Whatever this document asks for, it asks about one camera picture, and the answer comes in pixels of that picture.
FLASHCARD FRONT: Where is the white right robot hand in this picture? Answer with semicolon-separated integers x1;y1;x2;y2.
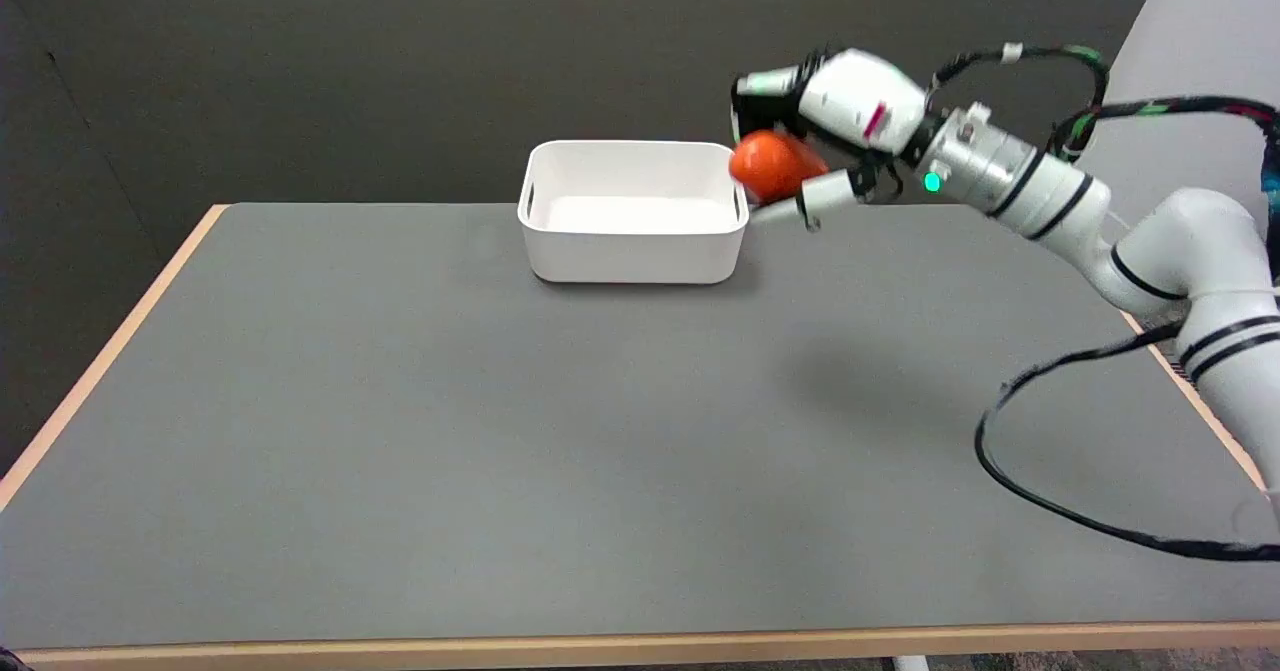
731;48;946;232

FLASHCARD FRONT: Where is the orange red mango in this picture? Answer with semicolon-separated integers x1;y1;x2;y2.
729;130;829;204

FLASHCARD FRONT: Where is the white plastic box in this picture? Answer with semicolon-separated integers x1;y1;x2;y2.
517;140;750;285

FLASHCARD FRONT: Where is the black looping cable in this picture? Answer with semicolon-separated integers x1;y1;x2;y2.
975;323;1280;562

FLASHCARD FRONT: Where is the black cable with coloured ties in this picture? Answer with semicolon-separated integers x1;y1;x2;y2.
926;43;1280;282

